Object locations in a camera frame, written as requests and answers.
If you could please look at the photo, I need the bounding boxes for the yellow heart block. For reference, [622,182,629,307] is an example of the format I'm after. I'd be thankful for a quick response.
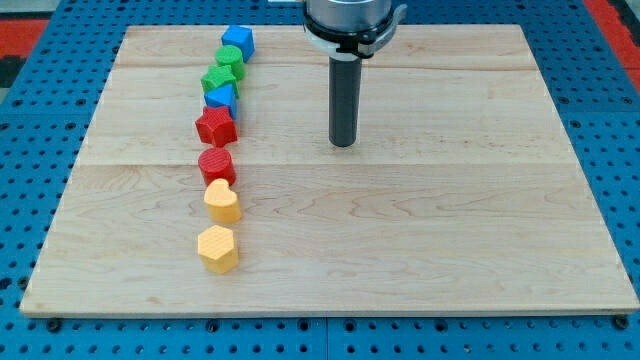
[204,178,242,223]

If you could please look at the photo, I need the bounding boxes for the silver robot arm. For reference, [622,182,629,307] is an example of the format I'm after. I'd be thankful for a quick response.
[303,0,408,62]

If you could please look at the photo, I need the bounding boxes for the yellow hexagon block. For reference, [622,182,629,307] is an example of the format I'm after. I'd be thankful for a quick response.
[197,225,239,274]

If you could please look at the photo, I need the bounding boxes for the black cylindrical pointer tool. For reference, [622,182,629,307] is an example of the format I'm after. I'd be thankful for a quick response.
[329,58,362,147]

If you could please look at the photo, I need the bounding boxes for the red star block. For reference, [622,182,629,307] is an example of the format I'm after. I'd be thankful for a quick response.
[195,106,238,147]

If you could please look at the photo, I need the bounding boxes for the light wooden board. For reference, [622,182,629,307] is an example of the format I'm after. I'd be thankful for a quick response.
[20,25,639,318]

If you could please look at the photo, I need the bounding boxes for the red cylinder block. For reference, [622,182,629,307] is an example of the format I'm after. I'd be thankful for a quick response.
[197,147,236,186]

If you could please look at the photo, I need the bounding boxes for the green cylinder block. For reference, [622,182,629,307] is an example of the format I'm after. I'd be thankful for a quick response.
[215,45,246,80]

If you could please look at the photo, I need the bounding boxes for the blue triangle block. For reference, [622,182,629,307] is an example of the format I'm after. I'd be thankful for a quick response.
[204,84,238,120]

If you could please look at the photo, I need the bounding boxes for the green star block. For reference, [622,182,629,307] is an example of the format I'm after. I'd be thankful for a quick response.
[200,65,240,99]

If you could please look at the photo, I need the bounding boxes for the blue cube block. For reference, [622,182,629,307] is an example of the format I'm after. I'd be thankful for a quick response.
[222,25,255,63]

